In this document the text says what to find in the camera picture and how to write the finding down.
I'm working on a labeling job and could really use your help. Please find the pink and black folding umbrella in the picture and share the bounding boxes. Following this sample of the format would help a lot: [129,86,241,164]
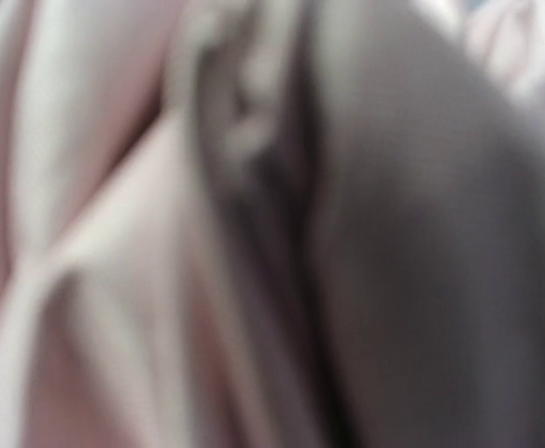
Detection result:
[0,1,545,447]

